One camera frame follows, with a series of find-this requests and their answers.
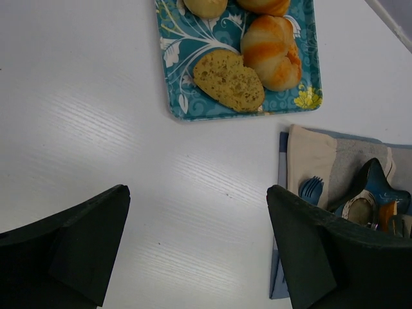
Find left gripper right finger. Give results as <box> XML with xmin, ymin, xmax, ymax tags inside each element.
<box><xmin>267</xmin><ymin>185</ymin><xmax>411</xmax><ymax>308</ymax></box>

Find small round tan bun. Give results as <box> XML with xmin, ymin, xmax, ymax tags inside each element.
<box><xmin>183</xmin><ymin>0</ymin><xmax>228</xmax><ymax>19</ymax></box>

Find blue star-shaped plate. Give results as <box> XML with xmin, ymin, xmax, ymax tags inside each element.
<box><xmin>327</xmin><ymin>158</ymin><xmax>411</xmax><ymax>227</ymax></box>

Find orange striped twisted roll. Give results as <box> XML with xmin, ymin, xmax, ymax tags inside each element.
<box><xmin>240</xmin><ymin>15</ymin><xmax>303</xmax><ymax>92</ymax></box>

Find golden croissant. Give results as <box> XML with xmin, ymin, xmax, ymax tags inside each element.
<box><xmin>237</xmin><ymin>0</ymin><xmax>291</xmax><ymax>17</ymax></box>

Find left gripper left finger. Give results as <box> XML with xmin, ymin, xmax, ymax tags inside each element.
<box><xmin>1</xmin><ymin>185</ymin><xmax>130</xmax><ymax>308</ymax></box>

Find teal floral serving tray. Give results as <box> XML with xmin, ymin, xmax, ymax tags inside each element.
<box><xmin>155</xmin><ymin>1</ymin><xmax>323</xmax><ymax>121</ymax></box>

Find blue plastic fork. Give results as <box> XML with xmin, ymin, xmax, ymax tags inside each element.
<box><xmin>298</xmin><ymin>176</ymin><xmax>324</xmax><ymax>206</ymax></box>

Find blue beige cloth placemat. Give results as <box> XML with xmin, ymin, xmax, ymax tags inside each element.
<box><xmin>270</xmin><ymin>125</ymin><xmax>411</xmax><ymax>299</ymax></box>

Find brown-crust bread slice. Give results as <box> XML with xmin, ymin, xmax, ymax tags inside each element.
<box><xmin>379</xmin><ymin>201</ymin><xmax>397</xmax><ymax>232</ymax></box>

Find metal serving tongs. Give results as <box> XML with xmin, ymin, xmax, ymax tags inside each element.
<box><xmin>367</xmin><ymin>214</ymin><xmax>411</xmax><ymax>239</ymax></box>

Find oval tan bread slice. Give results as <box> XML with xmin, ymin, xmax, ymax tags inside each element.
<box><xmin>192</xmin><ymin>49</ymin><xmax>265</xmax><ymax>113</ymax></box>

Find aluminium table edge rail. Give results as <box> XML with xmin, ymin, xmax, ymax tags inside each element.
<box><xmin>366</xmin><ymin>0</ymin><xmax>412</xmax><ymax>52</ymax></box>

